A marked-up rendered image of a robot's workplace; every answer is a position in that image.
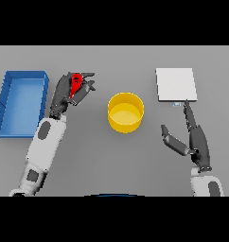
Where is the pale square measuring scale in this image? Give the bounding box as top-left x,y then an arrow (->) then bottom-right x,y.
155,67 -> 199,107

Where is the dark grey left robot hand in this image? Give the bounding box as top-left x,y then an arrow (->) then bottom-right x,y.
49,71 -> 97,121

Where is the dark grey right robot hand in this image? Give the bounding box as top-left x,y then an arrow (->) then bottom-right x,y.
160,99 -> 213,174

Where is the yellow bowl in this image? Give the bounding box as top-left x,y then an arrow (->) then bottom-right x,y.
107,92 -> 146,134

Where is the red beaker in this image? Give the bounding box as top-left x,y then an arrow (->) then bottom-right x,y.
69,73 -> 84,99

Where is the blue tray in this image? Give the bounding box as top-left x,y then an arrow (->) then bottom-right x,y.
0,70 -> 50,139

